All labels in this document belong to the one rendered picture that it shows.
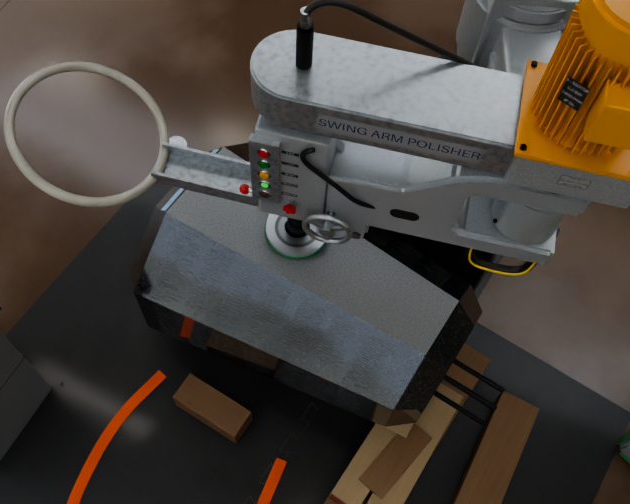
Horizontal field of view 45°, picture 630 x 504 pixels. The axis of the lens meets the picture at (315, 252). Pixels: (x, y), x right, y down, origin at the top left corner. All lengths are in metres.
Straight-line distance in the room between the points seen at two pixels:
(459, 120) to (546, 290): 1.89
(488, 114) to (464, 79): 0.11
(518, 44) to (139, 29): 2.49
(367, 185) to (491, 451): 1.46
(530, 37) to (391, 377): 1.13
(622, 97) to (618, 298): 2.18
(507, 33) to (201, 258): 1.22
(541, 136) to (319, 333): 1.08
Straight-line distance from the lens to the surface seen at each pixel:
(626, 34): 1.55
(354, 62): 1.89
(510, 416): 3.23
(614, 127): 1.65
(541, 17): 2.35
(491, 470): 3.16
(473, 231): 2.20
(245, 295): 2.60
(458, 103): 1.85
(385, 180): 2.05
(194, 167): 2.45
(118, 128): 3.93
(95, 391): 3.32
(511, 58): 2.28
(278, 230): 2.54
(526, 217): 2.09
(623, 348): 3.63
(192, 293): 2.69
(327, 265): 2.55
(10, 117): 2.42
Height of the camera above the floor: 3.11
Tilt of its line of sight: 63 degrees down
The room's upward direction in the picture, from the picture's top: 5 degrees clockwise
